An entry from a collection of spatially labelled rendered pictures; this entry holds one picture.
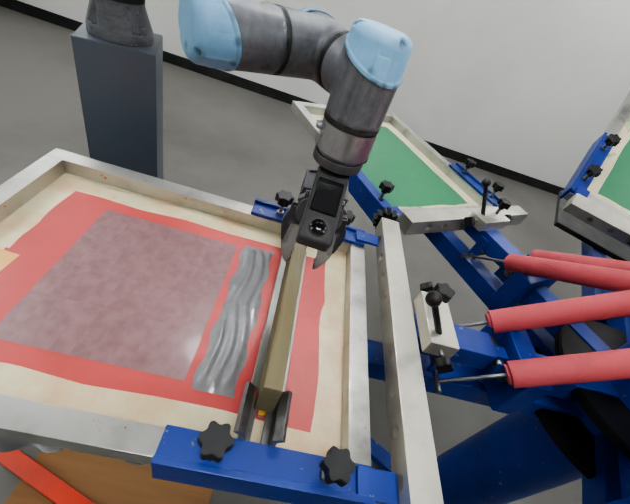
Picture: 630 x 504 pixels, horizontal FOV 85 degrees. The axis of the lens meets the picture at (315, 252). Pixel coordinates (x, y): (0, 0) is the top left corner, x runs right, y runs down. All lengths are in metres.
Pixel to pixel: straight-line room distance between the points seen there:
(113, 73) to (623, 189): 1.69
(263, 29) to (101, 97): 0.74
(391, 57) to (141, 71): 0.77
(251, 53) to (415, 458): 0.57
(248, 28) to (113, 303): 0.51
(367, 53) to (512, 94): 4.38
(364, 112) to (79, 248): 0.61
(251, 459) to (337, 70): 0.51
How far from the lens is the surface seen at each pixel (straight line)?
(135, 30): 1.10
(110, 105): 1.13
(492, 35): 4.52
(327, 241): 0.44
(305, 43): 0.48
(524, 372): 0.77
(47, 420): 0.60
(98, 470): 1.58
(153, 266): 0.77
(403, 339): 0.68
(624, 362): 0.81
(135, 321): 0.69
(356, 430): 0.62
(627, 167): 1.76
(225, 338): 0.67
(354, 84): 0.43
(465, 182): 1.56
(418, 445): 0.60
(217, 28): 0.43
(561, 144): 5.29
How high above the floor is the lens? 1.53
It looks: 41 degrees down
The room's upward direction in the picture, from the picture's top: 22 degrees clockwise
